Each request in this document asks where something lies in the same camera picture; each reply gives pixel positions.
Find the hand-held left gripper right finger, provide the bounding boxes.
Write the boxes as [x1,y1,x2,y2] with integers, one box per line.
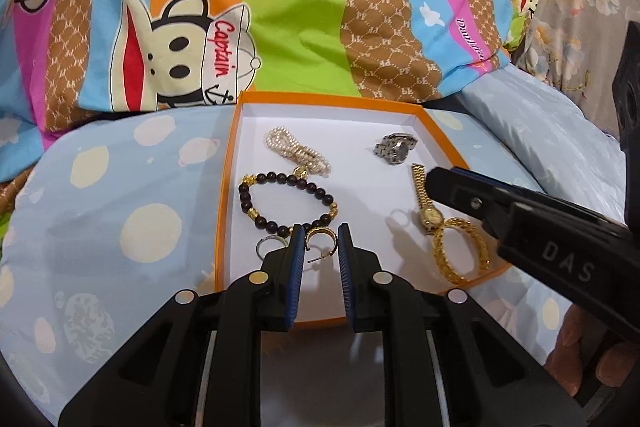
[337,223,586,427]

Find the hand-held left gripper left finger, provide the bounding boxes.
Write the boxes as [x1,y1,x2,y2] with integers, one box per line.
[57,223,306,427]

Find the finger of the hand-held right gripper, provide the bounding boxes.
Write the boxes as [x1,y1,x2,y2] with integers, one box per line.
[449,167,627,234]
[426,166,522,239]

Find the gold wristwatch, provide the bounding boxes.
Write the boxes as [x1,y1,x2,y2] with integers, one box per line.
[410,163,446,237]

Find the silver ring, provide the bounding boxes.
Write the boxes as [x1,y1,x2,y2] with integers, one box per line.
[255,234,291,263]

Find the gold hoop earring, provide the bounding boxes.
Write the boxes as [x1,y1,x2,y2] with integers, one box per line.
[305,227,338,264]

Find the gold braided bangle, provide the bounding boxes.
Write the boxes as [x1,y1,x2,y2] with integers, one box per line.
[431,217,491,285]

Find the silver wristwatch blue dial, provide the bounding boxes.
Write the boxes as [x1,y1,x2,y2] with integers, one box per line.
[374,133,418,165]

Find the black bead bracelet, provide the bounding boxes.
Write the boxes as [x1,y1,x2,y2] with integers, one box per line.
[239,167,340,238]

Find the pearl bracelet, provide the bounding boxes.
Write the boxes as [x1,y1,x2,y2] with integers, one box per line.
[265,127,332,178]

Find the orange cardboard box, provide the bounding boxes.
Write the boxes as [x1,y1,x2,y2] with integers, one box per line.
[214,91,506,333]

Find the person's right hand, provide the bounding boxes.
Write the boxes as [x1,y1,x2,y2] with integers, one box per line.
[545,304,640,388]

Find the pale blue quilt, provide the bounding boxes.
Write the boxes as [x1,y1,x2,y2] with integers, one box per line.
[460,62,631,228]

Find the striped monkey print blanket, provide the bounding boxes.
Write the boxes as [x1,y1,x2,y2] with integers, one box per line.
[0,0,556,188]

